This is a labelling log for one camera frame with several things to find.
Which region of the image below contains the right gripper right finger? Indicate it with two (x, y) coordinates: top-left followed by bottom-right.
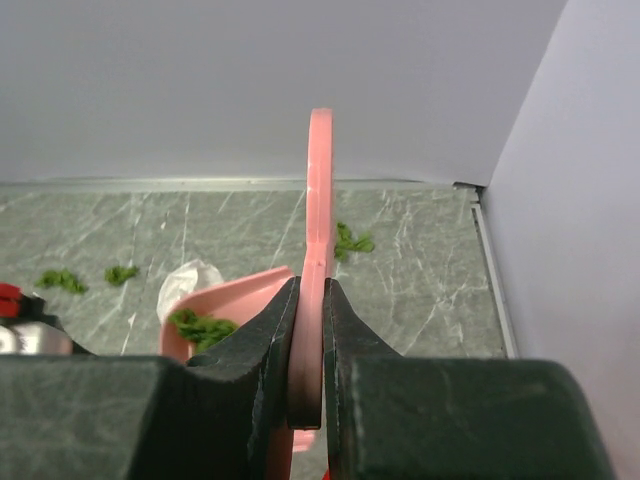
(322, 278), (399, 479)

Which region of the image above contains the green paper scrap back centre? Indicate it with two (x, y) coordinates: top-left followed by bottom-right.
(104, 265), (139, 287)

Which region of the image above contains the pink hand brush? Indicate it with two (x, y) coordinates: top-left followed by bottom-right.
(287, 108), (335, 453)

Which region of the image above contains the white paper roll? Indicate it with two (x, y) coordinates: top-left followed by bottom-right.
(156, 259), (224, 324)

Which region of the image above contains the green paper scrap back right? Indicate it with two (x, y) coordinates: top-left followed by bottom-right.
(334, 222), (375, 262)

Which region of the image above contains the green paper scrap near roll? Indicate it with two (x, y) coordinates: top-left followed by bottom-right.
(168, 309), (238, 354)

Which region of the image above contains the green paper scrap back left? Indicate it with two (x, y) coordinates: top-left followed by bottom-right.
(35, 269), (88, 294)

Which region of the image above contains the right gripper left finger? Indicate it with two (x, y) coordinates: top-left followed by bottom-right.
(183, 276), (300, 479)

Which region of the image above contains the pink dustpan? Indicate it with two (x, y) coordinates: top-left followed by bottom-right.
(157, 266), (294, 363)

